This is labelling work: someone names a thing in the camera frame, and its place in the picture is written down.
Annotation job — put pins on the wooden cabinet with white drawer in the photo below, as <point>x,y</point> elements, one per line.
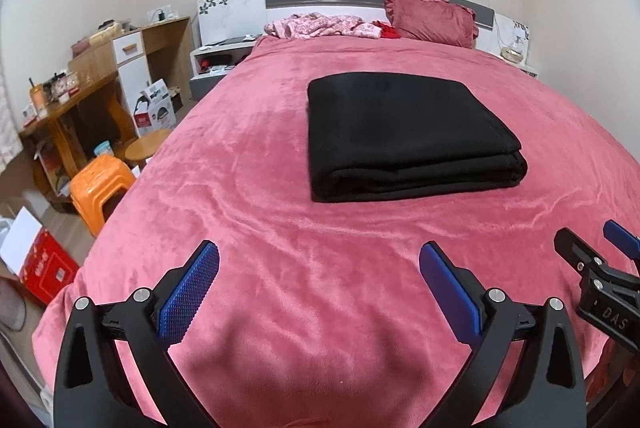
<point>170,43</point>

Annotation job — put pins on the red cardboard box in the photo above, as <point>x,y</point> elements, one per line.
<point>47,268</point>

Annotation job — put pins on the orange bottle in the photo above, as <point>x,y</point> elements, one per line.
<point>37,100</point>

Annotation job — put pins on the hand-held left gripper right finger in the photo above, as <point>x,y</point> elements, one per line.
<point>450,293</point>

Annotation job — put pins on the red ruffled pillow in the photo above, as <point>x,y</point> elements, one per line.
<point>430,18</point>

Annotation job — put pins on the pink bed blanket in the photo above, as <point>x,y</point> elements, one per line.
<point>300,233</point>

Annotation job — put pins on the brown bag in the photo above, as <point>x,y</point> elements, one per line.
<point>97,39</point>

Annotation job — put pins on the pink floral garment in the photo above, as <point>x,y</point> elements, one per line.
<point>320,25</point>

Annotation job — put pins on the white and red appliance box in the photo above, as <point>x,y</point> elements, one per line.
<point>155,113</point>

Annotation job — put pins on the orange plastic stool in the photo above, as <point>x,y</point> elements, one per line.
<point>100,178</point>

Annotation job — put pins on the black pants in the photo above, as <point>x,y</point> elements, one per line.
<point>400,123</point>

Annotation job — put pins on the grey floor fan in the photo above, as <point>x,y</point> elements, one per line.
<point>10,308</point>

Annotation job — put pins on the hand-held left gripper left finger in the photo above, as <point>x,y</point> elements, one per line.
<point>192,288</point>

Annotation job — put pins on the red garment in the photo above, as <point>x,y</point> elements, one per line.
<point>387,30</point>

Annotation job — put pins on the grey and white bedside table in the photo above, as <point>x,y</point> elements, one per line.
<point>215,80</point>

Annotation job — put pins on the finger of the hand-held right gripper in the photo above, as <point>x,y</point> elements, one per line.
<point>575,248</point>
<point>620,235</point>

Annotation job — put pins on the round wooden stool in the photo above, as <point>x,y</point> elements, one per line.
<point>145,145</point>

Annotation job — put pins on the glass table lamp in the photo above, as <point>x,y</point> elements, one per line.
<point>512,52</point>

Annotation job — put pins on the plastic jar with blue lid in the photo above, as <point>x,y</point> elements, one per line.
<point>103,149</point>

